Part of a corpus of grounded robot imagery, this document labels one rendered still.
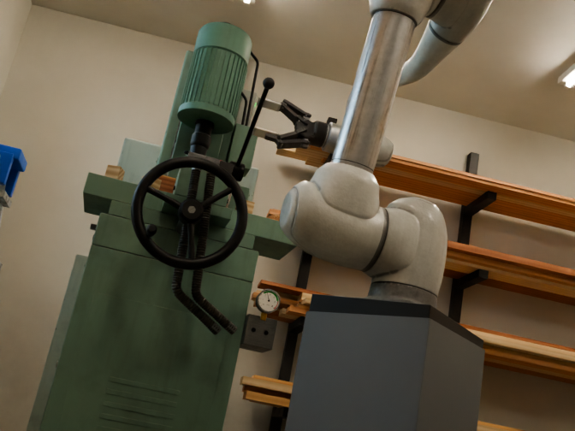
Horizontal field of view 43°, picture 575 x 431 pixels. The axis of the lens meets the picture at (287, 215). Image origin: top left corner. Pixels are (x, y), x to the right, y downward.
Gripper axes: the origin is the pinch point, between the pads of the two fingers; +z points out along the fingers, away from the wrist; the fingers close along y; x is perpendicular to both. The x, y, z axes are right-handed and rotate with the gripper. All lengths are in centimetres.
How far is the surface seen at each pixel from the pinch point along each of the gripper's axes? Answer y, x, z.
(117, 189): -29.5, -14.0, 32.9
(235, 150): 15.5, -28.7, 1.1
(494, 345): 69, -165, -181
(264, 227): -29.2, -13.8, -8.4
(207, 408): -75, -36, -4
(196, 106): 4.4, -6.5, 18.0
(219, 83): 12.0, -1.7, 13.2
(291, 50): 232, -124, -37
